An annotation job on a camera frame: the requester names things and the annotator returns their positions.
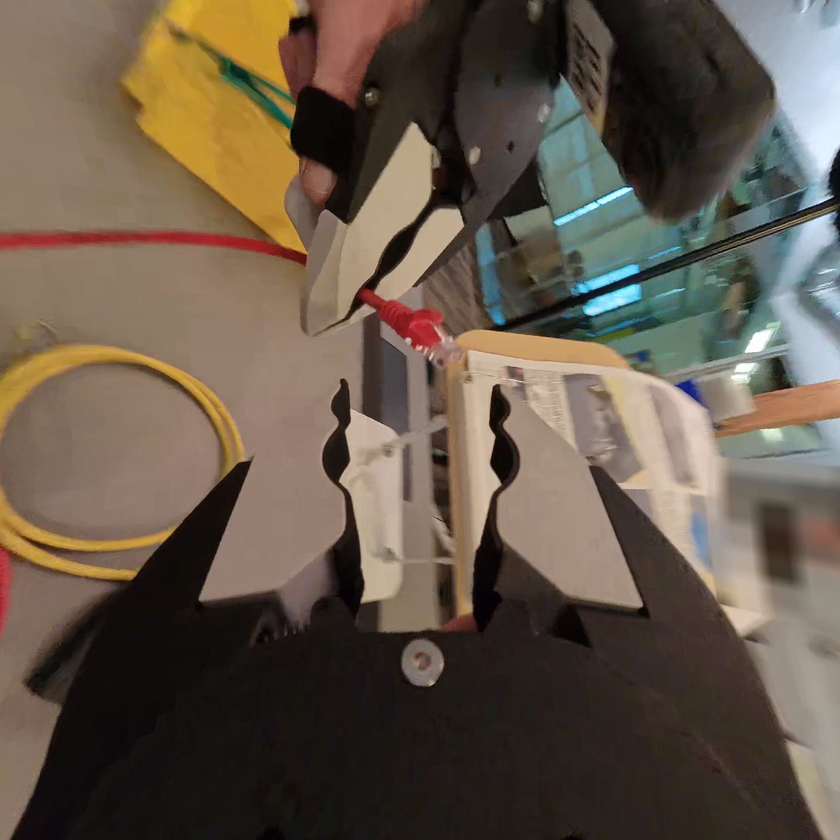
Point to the wooden board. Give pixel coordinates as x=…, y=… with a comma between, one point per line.
x=525, y=341

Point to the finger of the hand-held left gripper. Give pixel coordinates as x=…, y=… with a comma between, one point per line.
x=426, y=249
x=341, y=262

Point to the printed instruction sheet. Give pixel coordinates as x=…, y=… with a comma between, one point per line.
x=623, y=407

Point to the person's left hand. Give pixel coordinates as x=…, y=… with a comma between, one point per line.
x=341, y=46

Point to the wooden beam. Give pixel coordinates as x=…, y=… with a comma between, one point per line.
x=787, y=403

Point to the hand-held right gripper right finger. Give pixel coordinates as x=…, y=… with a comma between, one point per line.
x=558, y=525

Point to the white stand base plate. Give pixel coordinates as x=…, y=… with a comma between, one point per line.
x=392, y=459

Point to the yellow plastic bin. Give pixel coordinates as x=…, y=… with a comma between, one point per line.
x=197, y=131

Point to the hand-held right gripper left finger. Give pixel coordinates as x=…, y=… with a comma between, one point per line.
x=282, y=525

